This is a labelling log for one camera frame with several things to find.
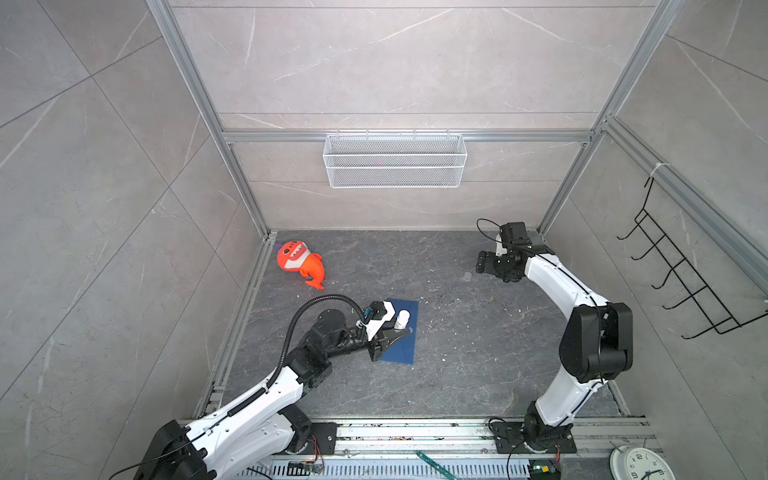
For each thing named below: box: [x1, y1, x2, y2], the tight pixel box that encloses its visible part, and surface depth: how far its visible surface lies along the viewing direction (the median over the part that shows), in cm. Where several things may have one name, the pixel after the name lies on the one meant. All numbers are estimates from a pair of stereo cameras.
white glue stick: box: [394, 309, 411, 330], surface depth 67 cm
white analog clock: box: [609, 445, 676, 480], surface depth 69 cm
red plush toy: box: [274, 240, 325, 290], surface depth 104 cm
